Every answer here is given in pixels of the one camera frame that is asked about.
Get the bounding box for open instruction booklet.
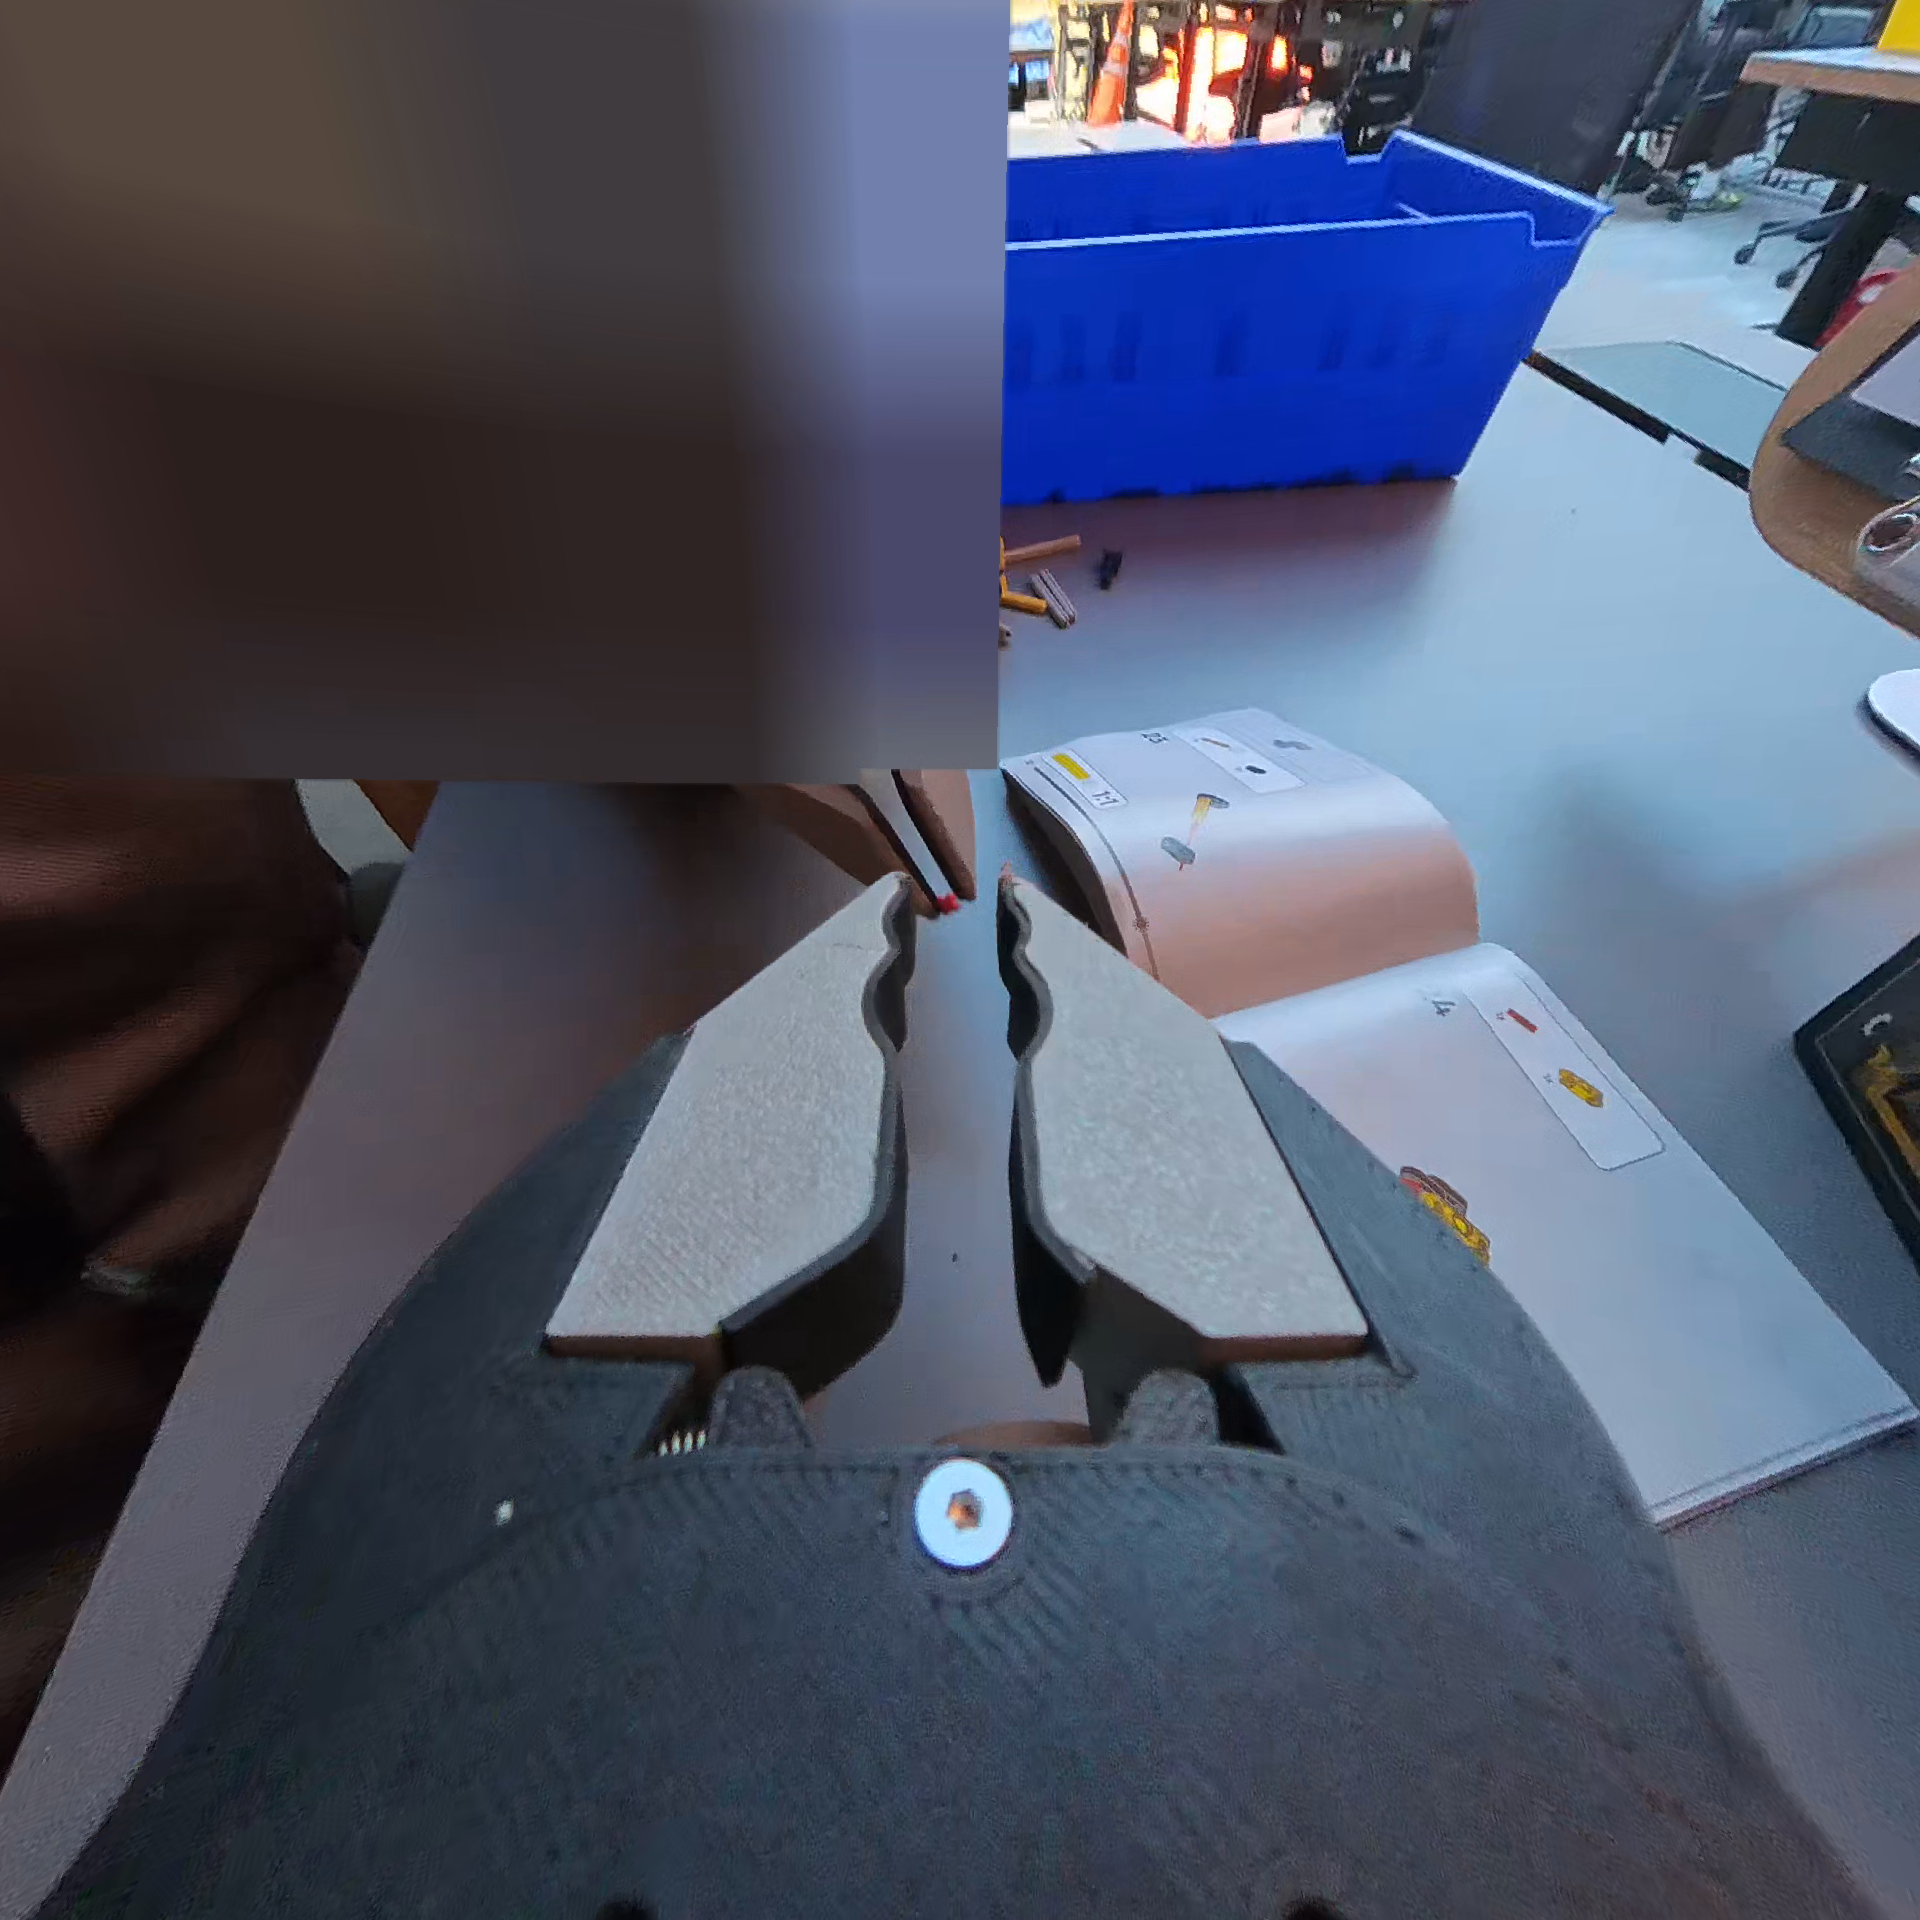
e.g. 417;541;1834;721
995;708;1920;1530

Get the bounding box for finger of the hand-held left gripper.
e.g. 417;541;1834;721
750;780;924;902
888;769;977;907

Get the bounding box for blue plastic bin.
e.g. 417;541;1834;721
1001;127;1613;508

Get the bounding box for torn black toy box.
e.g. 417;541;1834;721
1792;936;1920;1271

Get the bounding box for white printed instruction sheet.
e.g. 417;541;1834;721
1854;323;1920;438

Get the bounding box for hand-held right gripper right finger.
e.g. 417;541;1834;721
993;877;1371;1434

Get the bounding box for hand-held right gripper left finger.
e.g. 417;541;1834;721
543;874;917;1398

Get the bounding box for grey-green flat panel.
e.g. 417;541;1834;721
1525;340;1789;491

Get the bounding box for black mesh office chair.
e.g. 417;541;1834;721
1409;0;1704;199

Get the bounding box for wooden top desk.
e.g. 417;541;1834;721
1739;45;1920;350

